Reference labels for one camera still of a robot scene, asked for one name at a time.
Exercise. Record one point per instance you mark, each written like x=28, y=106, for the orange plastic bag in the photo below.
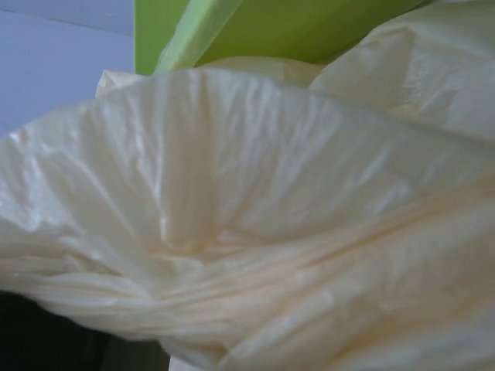
x=264, y=214

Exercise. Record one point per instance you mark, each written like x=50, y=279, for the green plastic tray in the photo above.
x=171, y=35

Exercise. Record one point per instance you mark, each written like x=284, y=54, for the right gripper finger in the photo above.
x=34, y=339

